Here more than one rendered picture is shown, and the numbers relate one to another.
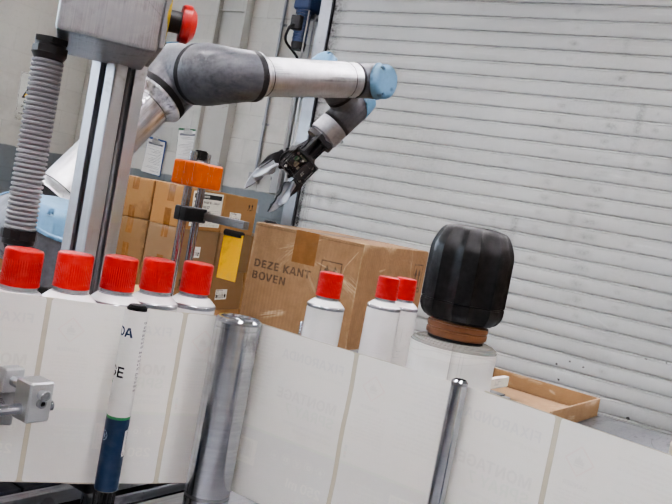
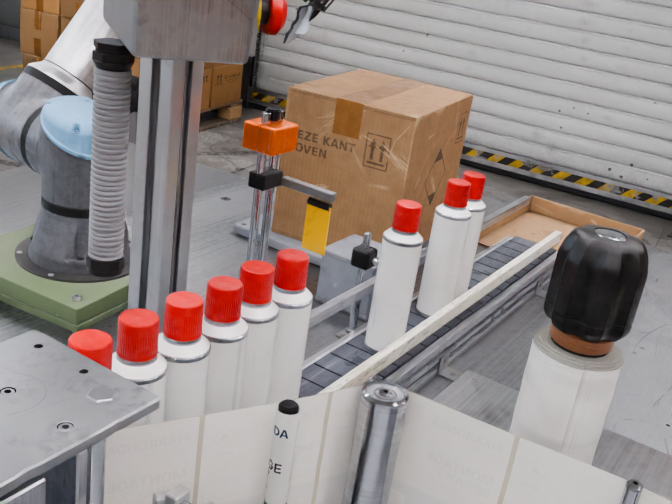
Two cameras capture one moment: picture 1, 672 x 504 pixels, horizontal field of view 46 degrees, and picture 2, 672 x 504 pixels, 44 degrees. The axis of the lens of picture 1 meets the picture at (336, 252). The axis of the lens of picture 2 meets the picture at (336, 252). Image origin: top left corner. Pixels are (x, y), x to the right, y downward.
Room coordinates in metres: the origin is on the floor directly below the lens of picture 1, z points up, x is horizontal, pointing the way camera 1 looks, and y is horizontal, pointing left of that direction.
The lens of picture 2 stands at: (0.07, 0.18, 1.42)
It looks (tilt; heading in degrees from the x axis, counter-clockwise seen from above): 22 degrees down; 354
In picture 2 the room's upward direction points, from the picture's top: 9 degrees clockwise
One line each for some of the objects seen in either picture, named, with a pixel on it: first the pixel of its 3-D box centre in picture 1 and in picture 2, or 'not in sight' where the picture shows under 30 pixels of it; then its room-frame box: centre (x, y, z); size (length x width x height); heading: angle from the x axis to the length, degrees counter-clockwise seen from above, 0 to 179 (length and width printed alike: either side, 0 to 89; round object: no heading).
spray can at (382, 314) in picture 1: (376, 343); (445, 249); (1.19, -0.09, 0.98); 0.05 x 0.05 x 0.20
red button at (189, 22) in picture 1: (181, 23); (266, 11); (0.80, 0.20, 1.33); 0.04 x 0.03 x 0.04; 19
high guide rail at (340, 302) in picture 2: not in sight; (385, 277); (1.12, 0.00, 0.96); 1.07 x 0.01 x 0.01; 144
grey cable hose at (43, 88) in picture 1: (34, 142); (109, 162); (0.79, 0.32, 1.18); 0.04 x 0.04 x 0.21
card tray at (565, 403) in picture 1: (517, 395); (561, 235); (1.68, -0.44, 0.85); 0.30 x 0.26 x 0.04; 144
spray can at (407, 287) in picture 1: (394, 342); (461, 239); (1.23, -0.12, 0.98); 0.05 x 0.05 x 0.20
